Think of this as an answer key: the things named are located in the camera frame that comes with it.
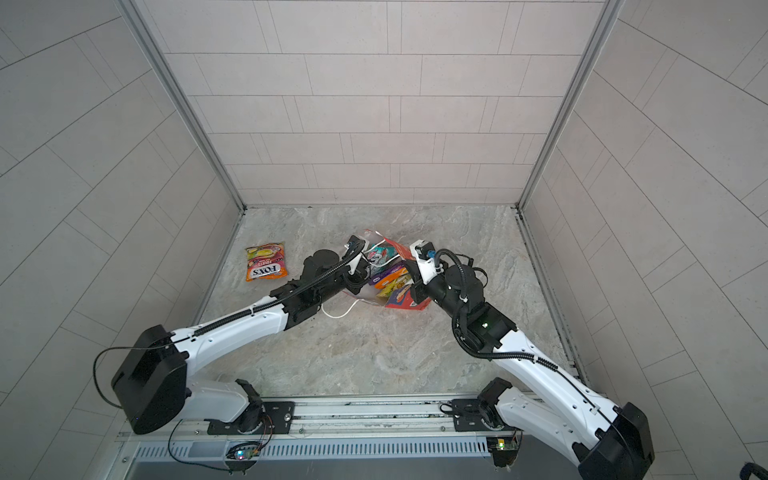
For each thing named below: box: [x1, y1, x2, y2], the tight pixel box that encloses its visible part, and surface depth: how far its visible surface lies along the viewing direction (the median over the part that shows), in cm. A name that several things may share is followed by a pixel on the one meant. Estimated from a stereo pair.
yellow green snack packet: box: [376, 275, 413, 298], surface depth 83 cm
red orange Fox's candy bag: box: [245, 242, 289, 282], surface depth 98 cm
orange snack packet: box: [374, 267, 409, 289], surface depth 84 cm
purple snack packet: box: [368, 262, 407, 286], surface depth 85 cm
